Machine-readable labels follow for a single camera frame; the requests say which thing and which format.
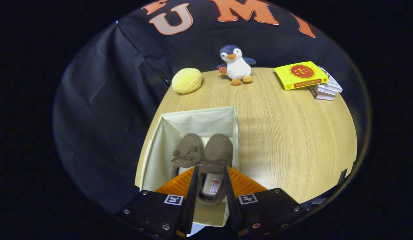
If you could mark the yellow bun plush toy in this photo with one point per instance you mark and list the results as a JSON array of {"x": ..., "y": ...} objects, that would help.
[{"x": 186, "y": 81}]

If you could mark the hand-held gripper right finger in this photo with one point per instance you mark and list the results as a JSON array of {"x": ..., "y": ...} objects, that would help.
[{"x": 230, "y": 200}]

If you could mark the beige fabric storage box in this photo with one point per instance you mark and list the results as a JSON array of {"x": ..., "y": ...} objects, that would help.
[{"x": 200, "y": 120}]

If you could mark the penguin plush toy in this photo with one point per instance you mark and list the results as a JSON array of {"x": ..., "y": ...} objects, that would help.
[{"x": 238, "y": 68}]

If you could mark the plain white book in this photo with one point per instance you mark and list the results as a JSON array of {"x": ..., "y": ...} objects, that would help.
[
  {"x": 326, "y": 91},
  {"x": 323, "y": 97}
]

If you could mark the yellow book with red circle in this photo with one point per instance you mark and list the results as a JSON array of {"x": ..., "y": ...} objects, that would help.
[{"x": 301, "y": 75}]

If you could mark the brown fuzzy slipper shoe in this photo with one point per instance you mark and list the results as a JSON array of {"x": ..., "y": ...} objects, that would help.
[
  {"x": 190, "y": 143},
  {"x": 218, "y": 146}
]

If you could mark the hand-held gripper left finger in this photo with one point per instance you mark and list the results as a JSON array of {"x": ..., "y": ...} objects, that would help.
[{"x": 192, "y": 200}]

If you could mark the black backdrop cloth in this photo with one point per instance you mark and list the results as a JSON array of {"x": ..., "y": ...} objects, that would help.
[{"x": 100, "y": 116}]

